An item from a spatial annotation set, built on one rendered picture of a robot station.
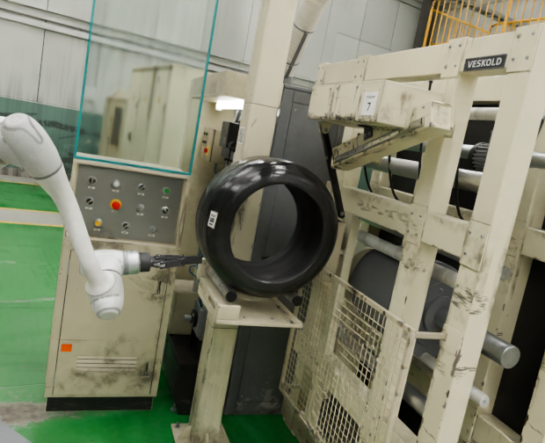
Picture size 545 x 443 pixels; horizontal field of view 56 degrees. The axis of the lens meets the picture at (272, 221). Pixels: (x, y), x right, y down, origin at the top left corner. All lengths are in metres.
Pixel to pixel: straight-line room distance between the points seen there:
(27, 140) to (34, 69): 9.18
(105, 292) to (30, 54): 9.16
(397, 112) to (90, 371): 1.93
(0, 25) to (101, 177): 8.35
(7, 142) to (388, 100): 1.19
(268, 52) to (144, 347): 1.57
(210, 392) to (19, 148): 1.49
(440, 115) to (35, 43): 9.51
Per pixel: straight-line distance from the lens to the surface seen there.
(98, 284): 1.81
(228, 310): 2.02
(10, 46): 10.77
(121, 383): 2.87
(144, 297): 2.69
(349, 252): 2.51
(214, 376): 2.56
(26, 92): 10.75
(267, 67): 2.31
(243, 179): 1.91
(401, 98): 1.87
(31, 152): 1.62
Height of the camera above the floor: 1.51
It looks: 9 degrees down
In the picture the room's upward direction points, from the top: 11 degrees clockwise
